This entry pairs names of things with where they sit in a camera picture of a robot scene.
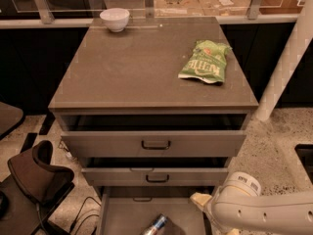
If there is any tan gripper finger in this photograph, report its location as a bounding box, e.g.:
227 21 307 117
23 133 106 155
190 193 212 210

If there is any silver blue redbull can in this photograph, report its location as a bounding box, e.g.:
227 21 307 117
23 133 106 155
141 214 167 235

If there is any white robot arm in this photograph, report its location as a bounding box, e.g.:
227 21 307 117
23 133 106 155
190 171 313 235

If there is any grey bottom drawer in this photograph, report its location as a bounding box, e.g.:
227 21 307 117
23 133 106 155
96 186 212 235

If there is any grey drawer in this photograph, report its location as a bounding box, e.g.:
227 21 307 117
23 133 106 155
60 114 247 159
82 158 228 186
96 186 212 235

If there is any grey drawer cabinet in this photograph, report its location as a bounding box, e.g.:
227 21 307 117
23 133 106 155
48 16 259 235

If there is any grey middle drawer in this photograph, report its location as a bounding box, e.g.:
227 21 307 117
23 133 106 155
82 158 228 186

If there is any grey top drawer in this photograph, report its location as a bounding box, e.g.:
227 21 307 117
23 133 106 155
60 114 247 159

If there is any green chip bag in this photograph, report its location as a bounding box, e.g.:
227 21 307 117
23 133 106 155
178 40 232 84

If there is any dark brown chair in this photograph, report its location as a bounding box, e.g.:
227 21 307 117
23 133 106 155
0 141 74 235

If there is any white diagonal pole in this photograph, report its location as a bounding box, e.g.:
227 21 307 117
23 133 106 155
254 0 313 121

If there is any flattened cardboard box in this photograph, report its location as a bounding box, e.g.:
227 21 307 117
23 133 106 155
154 0 250 17

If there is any white ceramic bowl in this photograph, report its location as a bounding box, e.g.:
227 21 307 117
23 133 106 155
100 8 130 32

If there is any dark round table edge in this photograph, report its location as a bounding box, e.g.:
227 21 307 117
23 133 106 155
0 102 24 140

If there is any black floor cable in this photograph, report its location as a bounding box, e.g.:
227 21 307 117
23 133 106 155
68 196 102 235

